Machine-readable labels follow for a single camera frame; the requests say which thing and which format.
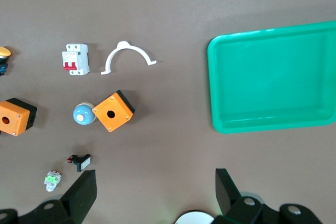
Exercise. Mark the green white terminal block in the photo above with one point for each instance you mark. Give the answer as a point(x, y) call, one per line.
point(52, 180)

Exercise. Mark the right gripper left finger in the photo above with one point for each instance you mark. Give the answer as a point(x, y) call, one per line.
point(81, 195)

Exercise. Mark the white semicircular pipe clamp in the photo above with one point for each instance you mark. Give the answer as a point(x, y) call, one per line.
point(123, 45)

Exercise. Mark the blue dome cap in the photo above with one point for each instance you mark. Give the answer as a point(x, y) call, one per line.
point(85, 110)

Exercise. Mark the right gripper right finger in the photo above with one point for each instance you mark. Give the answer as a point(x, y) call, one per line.
point(228, 197)

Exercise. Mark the white circuit breaker red switch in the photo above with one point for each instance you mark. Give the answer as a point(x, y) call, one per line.
point(78, 58)

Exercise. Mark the black switch white face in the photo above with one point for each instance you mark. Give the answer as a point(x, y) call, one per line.
point(80, 162)

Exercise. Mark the yellow mushroom push button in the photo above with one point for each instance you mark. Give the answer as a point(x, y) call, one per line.
point(4, 52)

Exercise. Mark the orange button box black base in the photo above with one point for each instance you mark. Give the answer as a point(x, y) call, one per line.
point(120, 108)
point(15, 115)

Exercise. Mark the green plastic tray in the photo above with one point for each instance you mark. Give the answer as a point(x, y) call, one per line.
point(262, 82)

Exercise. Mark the white round object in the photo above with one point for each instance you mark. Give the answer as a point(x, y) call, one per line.
point(194, 218)

